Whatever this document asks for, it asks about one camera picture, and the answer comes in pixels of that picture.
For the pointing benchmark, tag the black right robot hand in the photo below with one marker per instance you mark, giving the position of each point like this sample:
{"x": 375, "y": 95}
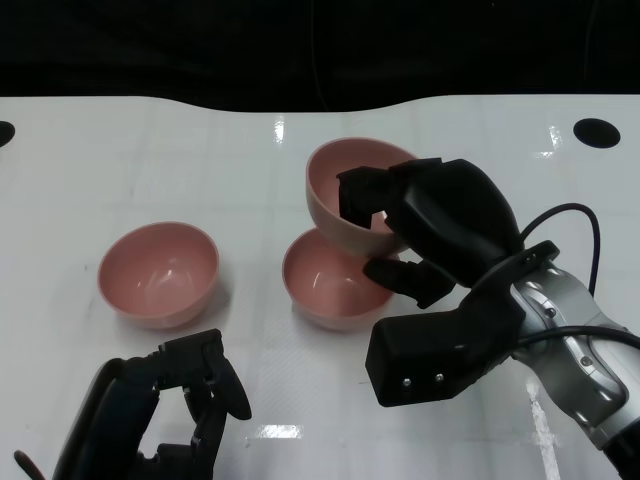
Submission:
{"x": 450, "y": 210}

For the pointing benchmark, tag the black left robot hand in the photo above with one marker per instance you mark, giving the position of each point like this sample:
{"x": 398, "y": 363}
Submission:
{"x": 115, "y": 415}

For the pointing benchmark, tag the pink plastic bowl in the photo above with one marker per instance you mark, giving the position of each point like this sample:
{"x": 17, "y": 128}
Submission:
{"x": 160, "y": 275}
{"x": 325, "y": 210}
{"x": 320, "y": 287}

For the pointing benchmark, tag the black round table grommet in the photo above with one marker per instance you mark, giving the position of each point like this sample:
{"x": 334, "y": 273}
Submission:
{"x": 6, "y": 134}
{"x": 596, "y": 133}

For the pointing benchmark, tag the black backdrop curtain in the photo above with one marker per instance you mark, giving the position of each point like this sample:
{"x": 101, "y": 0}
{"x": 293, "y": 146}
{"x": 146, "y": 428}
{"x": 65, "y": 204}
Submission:
{"x": 200, "y": 45}

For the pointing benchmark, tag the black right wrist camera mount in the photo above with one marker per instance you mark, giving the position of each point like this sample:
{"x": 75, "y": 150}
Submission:
{"x": 425, "y": 350}

